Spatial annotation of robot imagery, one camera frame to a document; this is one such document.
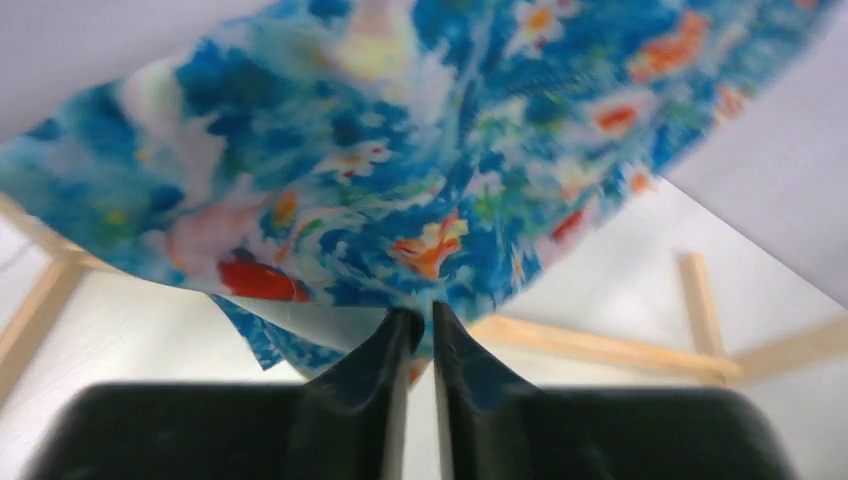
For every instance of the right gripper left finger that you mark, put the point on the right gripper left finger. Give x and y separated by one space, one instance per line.
347 423

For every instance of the blue floral garment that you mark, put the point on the blue floral garment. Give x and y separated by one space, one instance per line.
316 163

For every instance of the wooden clothes rack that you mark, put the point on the wooden clothes rack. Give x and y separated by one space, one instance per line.
710 363

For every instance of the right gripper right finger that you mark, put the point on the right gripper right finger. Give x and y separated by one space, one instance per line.
494 424

